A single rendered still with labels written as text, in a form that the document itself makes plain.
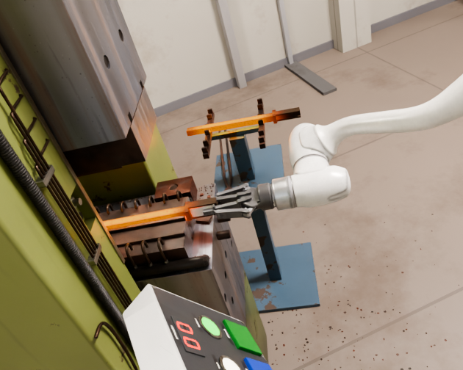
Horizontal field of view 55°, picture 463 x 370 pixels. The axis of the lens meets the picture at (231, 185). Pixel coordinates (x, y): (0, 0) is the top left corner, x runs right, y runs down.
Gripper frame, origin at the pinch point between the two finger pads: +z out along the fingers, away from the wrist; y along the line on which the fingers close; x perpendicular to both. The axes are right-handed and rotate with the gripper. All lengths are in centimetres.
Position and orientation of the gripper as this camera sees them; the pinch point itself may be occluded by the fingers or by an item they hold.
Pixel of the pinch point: (203, 208)
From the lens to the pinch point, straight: 127.7
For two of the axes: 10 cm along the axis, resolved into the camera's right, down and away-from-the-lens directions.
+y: 0.0, -6.2, 7.8
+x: -2.4, -7.6, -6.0
